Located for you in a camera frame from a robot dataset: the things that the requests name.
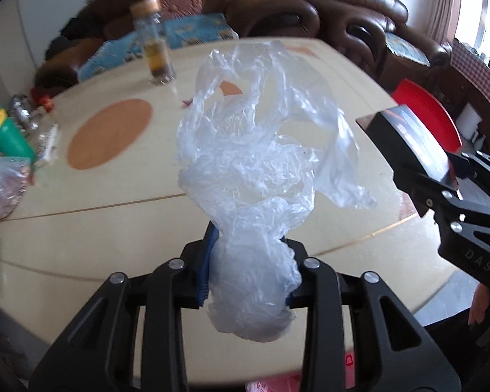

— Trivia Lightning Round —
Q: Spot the white cup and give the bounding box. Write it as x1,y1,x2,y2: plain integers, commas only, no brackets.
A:
456,104,483,139

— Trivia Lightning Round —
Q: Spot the red plastic stool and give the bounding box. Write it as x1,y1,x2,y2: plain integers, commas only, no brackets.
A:
392,79,463,150

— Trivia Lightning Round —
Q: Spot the pink lined trash bin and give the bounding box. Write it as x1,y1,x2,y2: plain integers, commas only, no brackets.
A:
245,351,354,392

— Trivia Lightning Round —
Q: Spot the clear plastic bag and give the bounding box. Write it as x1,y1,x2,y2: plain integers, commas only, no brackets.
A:
175,39,378,344
0,157,35,219

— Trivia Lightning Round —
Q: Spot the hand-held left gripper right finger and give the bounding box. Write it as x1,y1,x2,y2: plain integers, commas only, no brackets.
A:
284,237,462,392

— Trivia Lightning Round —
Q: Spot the dark cloth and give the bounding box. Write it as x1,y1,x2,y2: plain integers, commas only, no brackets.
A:
45,8,107,58

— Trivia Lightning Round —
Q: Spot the pink curtain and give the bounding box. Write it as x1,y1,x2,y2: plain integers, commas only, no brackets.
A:
425,0,463,45

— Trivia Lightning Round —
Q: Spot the brown leather sofa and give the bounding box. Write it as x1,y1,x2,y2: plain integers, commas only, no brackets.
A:
35,0,323,90

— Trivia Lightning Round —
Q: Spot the small glass jar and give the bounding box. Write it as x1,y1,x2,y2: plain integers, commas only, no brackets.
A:
8,95,41,130

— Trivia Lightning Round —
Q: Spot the round brown cushion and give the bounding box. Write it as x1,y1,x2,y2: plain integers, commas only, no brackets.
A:
161,0,203,19

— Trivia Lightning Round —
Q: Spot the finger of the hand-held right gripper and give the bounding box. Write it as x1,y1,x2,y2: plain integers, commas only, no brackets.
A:
449,151,490,213
392,167,490,285

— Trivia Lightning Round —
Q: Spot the person's right hand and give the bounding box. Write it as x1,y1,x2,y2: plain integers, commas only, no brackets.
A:
469,284,490,344

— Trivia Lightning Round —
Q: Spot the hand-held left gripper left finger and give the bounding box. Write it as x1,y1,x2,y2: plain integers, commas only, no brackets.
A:
28,220,221,392

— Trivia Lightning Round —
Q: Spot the blue armchair mat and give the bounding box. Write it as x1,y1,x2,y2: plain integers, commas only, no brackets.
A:
386,33,432,67

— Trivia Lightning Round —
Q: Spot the small red object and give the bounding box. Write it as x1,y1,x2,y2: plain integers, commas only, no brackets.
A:
35,92,56,111

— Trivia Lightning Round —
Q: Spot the beige wooden table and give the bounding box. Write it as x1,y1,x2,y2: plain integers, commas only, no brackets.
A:
0,37,479,352

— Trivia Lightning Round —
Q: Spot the green bottle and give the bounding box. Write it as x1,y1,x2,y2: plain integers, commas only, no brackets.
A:
0,106,35,160

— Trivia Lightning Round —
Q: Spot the blue sofa mat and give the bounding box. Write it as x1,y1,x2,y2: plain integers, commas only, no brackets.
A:
77,12,240,82

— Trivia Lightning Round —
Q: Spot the checked cloth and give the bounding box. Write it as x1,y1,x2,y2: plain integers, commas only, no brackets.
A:
449,41,490,131

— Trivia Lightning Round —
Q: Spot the filled clear plastic bag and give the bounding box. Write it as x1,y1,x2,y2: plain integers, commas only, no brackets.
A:
0,157,35,219

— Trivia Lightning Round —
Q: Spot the glass bottle with gold cap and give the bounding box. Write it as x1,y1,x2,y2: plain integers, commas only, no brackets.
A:
130,0,176,86

